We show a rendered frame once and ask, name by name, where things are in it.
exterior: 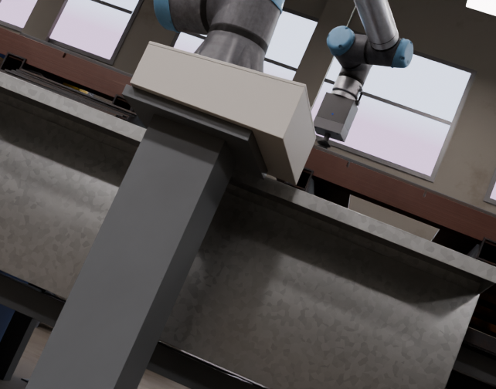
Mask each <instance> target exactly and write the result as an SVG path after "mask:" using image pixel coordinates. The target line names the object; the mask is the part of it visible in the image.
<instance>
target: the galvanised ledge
mask: <svg viewBox="0 0 496 389"><path fill-rule="evenodd" d="M0 102H3V103H6V104H8V105H10V106H12V107H15V108H18V109H20V110H23V111H25V112H27V113H30V114H33V115H35V116H38V117H41V118H43V119H45V120H48V121H50V122H53V123H56V124H58V125H60V126H62V127H65V128H68V129H70V130H73V131H75V132H77V133H79V134H82V135H85V136H87V137H90V138H93V139H94V140H98V141H100V142H102V143H105V144H108V145H110V146H112V147H116V148H117V149H120V150H122V151H125V152H128V153H129V154H133V155H135V153H136V151H137V149H138V147H139V144H140V142H141V140H142V138H143V136H144V133H145V131H146V130H147V129H144V128H143V127H139V126H137V125H135V124H132V123H129V122H127V121H125V120H122V119H119V118H117V117H114V116H111V115H110V114H107V113H104V112H102V111H99V110H96V109H94V108H92V107H89V106H86V105H84V104H82V103H78V102H76V101H74V100H71V99H69V98H66V97H64V96H60V95H59V94H56V93H53V92H51V91H48V90H45V89H43V88H41V87H38V86H35V85H33V84H31V83H27V82H26V81H23V80H21V79H18V78H15V77H14V76H10V75H8V74H5V73H2V72H0ZM225 192H227V193H230V194H232V195H235V196H237V197H239V198H242V199H245V200H247V201H250V202H253V203H254V204H257V205H260V206H262V207H265V208H268V209H270V210H272V211H275V212H277V213H280V214H282V215H285V216H287V217H289V218H292V219H295V220H297V221H299V222H303V223H304V224H307V225H310V226H312V227H315V228H318V229H320V230H322V231H324V232H327V233H330V234H332V235H335V236H338V237H339V238H343V239H345V240H347V241H350V242H353V243H355V244H357V245H360V246H362V247H365V248H367V249H370V250H372V251H374V252H377V253H379V254H382V255H385V256H387V257H390V258H391V259H395V260H397V261H399V262H402V263H405V264H407V265H409V266H412V267H414V268H417V269H420V270H422V271H424V272H428V273H429V274H432V275H434V276H437V277H440V278H441V279H445V280H447V281H449V282H452V283H455V284H457V285H459V286H463V287H464V288H467V289H470V290H472V291H475V292H476V293H480V294H481V293H482V292H484V291H485V290H487V289H489V288H490V287H491V286H493V285H494V284H495V283H496V267H495V266H492V265H490V264H487V263H486V262H482V261H480V260H477V259H474V258H472V257H470V256H468V255H465V254H462V253H460V252H457V251H454V250H452V249H449V248H447V247H444V246H442V245H439V244H436V243H435V242H431V241H429V240H426V239H424V238H421V237H419V236H417V235H414V234H411V233H409V232H406V231H403V230H402V229H399V228H396V227H393V226H391V225H388V224H386V223H384V222H381V221H378V220H376V219H374V218H370V217H368V216H366V215H363V214H360V213H358V212H356V211H353V210H351V209H348V208H345V207H342V206H340V205H337V204H335V203H333V202H330V201H327V200H325V199H323V198H319V197H318V196H315V195H312V194H309V193H307V192H305V191H302V190H300V189H297V188H294V187H292V186H290V185H287V184H284V183H282V182H279V181H276V180H274V179H272V178H269V177H267V176H266V177H265V178H264V180H262V179H260V178H257V177H254V176H252V175H250V174H246V173H244V172H242V171H238V170H236V169H234V171H233V174H232V176H231V178H230V180H229V183H228V185H227V187H226V190H225Z"/></svg>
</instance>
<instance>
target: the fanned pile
mask: <svg viewBox="0 0 496 389"><path fill-rule="evenodd" d="M0 72H2V73H5V74H8V75H10V76H14V77H15V78H18V79H21V80H23V81H26V82H27V83H31V84H33V85H35V86H38V87H41V88H43V89H45V90H48V91H51V92H53V93H56V94H59V95H60V96H64V97H66V98H69V99H71V100H74V101H76V102H78V103H82V104H84V105H86V106H89V107H92V108H94V109H96V110H99V111H102V112H104V113H107V114H110V115H111V116H114V117H134V116H137V114H136V113H135V112H132V111H129V110H126V109H124V108H122V107H119V106H116V105H114V104H112V103H108V102H107V101H104V100H101V99H98V98H96V97H94V96H91V95H88V94H86V93H83V92H80V91H79V90H75V89H73V88H70V87H68V86H65V85H63V84H61V83H57V82H55V81H52V80H50V79H47V78H45V77H42V76H39V75H37V74H35V73H31V72H29V71H27V70H24V69H20V70H19V69H16V71H15V70H13V69H12V70H11V71H10V70H8V69H5V71H4V70H2V69H0Z"/></svg>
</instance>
